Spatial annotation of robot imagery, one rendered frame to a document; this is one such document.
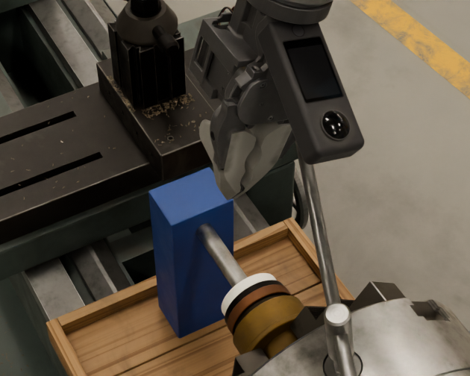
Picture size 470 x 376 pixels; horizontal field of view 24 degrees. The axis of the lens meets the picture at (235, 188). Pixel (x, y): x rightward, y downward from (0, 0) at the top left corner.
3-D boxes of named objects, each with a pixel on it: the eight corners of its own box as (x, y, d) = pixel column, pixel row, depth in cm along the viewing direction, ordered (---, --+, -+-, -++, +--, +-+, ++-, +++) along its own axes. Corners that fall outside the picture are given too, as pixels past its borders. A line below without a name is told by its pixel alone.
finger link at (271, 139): (233, 159, 101) (260, 79, 95) (265, 201, 98) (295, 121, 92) (205, 163, 100) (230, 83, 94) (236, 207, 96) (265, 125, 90)
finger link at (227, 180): (205, 163, 100) (230, 83, 94) (236, 207, 96) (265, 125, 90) (175, 168, 98) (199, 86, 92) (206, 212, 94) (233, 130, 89)
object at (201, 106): (229, 155, 146) (229, 129, 142) (162, 182, 143) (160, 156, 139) (162, 66, 158) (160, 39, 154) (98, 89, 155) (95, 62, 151)
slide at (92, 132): (277, 134, 155) (278, 112, 152) (-8, 248, 141) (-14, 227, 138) (217, 60, 166) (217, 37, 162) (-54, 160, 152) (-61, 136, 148)
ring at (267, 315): (340, 324, 109) (293, 260, 115) (259, 362, 106) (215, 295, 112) (333, 374, 116) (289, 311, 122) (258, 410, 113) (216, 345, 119)
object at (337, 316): (359, 391, 95) (353, 322, 86) (333, 395, 95) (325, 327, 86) (353, 368, 96) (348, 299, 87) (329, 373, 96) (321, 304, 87)
